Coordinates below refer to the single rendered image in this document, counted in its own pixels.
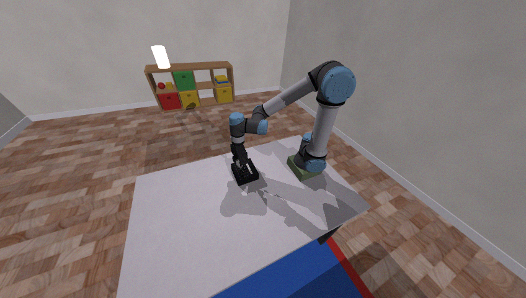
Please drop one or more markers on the black lighting desk panel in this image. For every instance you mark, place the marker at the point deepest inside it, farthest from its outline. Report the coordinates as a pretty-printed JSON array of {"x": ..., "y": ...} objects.
[{"x": 246, "y": 174}]

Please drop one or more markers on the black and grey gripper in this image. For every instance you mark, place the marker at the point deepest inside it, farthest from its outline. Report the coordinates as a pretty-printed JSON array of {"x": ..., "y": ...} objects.
[{"x": 235, "y": 157}]

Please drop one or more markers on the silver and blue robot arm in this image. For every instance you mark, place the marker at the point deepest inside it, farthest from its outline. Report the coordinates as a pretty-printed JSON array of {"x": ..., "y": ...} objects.
[{"x": 334, "y": 83}]

